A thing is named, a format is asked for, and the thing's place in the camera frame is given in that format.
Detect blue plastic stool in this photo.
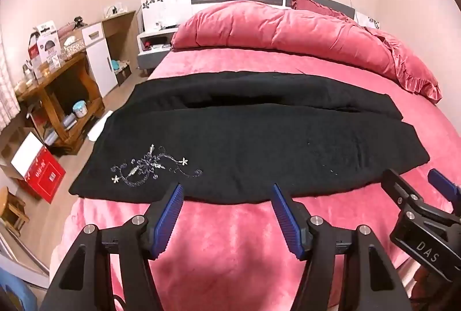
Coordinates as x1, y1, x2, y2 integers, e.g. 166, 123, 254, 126
0, 268, 37, 311

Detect white desk power strip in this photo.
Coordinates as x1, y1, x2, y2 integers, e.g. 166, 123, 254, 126
104, 3, 128, 16

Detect white grey nightstand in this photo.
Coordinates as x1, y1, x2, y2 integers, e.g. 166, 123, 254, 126
137, 26, 181, 76

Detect dark red ruffled pillow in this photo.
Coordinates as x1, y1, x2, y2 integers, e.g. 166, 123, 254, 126
290, 0, 357, 21

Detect pink velvet duvet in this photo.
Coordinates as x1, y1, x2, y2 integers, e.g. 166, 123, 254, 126
170, 0, 443, 103

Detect red cardboard box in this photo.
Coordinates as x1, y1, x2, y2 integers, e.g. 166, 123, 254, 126
11, 133, 66, 203

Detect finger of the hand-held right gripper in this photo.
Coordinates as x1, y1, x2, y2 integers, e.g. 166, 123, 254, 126
428, 169, 461, 216
382, 169, 422, 210

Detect white floral headboard panel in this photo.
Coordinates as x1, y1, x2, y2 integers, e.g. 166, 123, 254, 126
140, 0, 191, 34
356, 12, 380, 30

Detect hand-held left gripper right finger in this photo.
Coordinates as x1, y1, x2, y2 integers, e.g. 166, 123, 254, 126
271, 183, 413, 311

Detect pink plush bed sheet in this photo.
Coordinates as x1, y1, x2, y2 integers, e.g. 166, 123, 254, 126
48, 44, 461, 311

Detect brown wooden shelf table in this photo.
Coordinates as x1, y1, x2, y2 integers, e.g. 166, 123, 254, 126
16, 52, 105, 155

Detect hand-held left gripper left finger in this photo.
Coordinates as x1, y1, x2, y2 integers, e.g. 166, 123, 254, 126
39, 182, 185, 311

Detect black embroidered pants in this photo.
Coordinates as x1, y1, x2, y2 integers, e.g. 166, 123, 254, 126
68, 71, 431, 205

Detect white sheet on floor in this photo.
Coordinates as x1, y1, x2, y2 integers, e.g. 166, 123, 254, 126
87, 110, 114, 142

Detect printed white red box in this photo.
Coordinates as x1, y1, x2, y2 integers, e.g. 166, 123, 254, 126
28, 21, 60, 63

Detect wooden desk with white door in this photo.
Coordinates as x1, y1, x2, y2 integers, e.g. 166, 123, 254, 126
81, 10, 139, 97

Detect wooden stool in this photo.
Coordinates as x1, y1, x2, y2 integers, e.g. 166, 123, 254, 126
0, 186, 29, 238

